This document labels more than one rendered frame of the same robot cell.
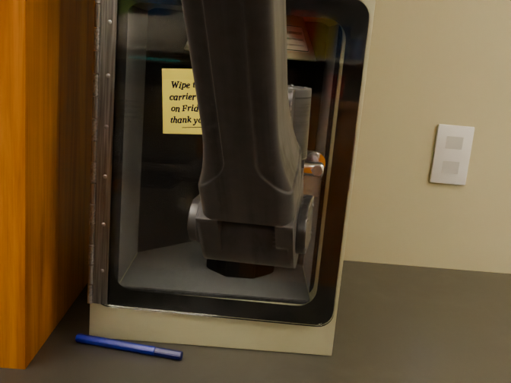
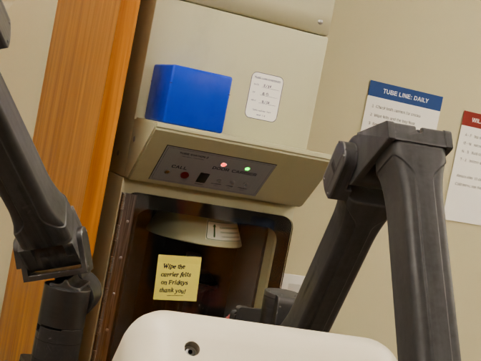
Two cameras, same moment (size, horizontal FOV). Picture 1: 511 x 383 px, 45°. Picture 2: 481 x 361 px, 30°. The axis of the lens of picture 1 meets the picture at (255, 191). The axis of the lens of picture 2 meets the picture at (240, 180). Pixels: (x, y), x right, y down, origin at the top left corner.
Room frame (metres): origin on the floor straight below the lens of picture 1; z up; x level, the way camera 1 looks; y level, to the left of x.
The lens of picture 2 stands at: (-0.68, 0.59, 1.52)
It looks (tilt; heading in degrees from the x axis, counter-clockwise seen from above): 3 degrees down; 337
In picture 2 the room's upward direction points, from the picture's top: 11 degrees clockwise
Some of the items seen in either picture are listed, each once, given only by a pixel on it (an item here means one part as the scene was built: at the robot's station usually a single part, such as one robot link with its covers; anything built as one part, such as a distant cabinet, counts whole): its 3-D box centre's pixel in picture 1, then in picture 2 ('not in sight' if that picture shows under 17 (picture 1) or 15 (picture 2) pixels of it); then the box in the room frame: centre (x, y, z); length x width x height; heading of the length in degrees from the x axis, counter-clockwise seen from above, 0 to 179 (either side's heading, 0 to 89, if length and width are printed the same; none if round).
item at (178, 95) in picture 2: not in sight; (187, 98); (0.68, 0.14, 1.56); 0.10 x 0.10 x 0.09; 1
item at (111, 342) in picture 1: (128, 346); not in sight; (0.71, 0.14, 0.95); 0.14 x 0.01 x 0.01; 80
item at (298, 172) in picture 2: not in sight; (231, 166); (0.68, 0.04, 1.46); 0.32 x 0.11 x 0.10; 91
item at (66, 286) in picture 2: not in sight; (65, 304); (0.40, 0.33, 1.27); 0.07 x 0.06 x 0.07; 156
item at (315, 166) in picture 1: (285, 163); not in sight; (0.69, -0.03, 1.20); 0.10 x 0.05 x 0.03; 89
